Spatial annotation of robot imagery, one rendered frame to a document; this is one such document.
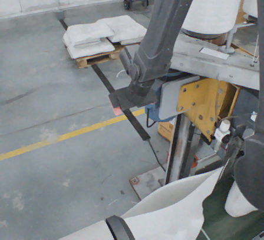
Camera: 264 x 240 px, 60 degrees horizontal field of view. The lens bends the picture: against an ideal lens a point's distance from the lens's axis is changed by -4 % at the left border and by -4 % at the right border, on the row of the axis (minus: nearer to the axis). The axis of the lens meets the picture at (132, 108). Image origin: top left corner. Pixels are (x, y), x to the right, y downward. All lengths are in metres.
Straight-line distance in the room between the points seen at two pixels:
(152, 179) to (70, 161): 0.77
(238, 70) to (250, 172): 0.47
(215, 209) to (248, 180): 1.29
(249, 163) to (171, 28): 0.27
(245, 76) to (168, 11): 0.40
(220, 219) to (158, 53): 1.27
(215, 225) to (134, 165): 0.93
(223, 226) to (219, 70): 1.05
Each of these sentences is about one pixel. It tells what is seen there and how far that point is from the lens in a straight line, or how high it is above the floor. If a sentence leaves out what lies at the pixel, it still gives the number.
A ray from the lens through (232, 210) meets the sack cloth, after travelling 1.61.
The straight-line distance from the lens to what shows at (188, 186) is 0.97.
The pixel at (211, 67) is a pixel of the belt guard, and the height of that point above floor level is 1.40.
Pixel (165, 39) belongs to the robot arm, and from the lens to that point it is 0.47.
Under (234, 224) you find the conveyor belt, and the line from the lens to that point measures 1.61.
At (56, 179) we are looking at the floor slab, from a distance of 2.19.
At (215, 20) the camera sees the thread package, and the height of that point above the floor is 1.57.
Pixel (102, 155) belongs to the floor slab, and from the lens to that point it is 2.26.
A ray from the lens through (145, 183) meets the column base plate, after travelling 2.05.
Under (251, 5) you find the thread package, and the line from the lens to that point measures 0.84.
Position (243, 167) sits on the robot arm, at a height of 1.52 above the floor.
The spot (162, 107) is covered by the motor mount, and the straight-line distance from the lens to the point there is 0.86.
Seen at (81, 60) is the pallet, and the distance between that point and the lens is 3.49.
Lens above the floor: 1.76
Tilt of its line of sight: 40 degrees down
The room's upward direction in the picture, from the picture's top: straight up
